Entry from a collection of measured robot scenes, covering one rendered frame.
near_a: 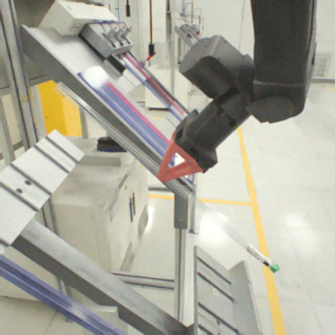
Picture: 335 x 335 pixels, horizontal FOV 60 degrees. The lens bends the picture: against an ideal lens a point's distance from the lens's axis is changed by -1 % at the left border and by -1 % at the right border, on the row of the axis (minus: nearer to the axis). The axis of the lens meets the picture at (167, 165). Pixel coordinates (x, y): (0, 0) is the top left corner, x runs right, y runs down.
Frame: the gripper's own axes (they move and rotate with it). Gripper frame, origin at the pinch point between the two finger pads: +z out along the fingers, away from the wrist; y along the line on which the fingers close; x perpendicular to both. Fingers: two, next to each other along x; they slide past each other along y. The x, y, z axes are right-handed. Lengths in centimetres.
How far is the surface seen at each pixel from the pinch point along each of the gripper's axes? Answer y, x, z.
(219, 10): -703, 3, -77
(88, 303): 12.6, 3.2, 19.8
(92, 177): -65, -4, 52
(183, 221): -37, 26, 25
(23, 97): -40, -37, 28
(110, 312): 13.7, 6.2, 17.5
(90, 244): -44, 11, 63
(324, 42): -689, 222, -186
